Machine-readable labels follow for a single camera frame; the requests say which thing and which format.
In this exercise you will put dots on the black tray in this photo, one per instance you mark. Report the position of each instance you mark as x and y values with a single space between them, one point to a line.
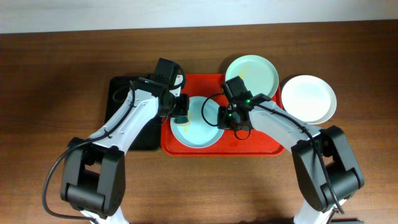
149 137

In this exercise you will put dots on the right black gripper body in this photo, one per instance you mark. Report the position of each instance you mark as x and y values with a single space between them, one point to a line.
226 122

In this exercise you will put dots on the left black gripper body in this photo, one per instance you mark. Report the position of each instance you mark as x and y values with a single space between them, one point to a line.
181 106

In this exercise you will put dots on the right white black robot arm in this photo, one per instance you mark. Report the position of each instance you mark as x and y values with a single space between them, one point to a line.
327 171

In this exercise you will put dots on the white plate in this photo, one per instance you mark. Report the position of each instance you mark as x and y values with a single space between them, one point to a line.
309 98

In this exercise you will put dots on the green yellow sponge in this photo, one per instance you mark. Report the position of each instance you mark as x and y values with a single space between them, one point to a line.
181 121

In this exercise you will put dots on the red tray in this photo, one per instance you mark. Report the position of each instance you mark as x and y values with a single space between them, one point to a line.
257 144

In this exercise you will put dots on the light blue plate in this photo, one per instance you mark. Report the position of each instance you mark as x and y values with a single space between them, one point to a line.
196 133

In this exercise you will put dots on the mint green plate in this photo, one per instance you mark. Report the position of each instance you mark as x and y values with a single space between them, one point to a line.
258 74

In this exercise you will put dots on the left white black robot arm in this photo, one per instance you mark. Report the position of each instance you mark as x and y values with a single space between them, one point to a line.
94 176

